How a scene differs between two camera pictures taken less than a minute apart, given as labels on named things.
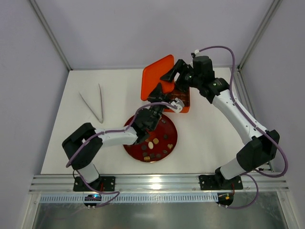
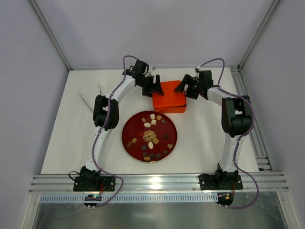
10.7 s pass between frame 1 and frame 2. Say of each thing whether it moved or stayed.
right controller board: stayed
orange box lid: moved
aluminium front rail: stayed
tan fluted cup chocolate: stayed
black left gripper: moved
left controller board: stayed
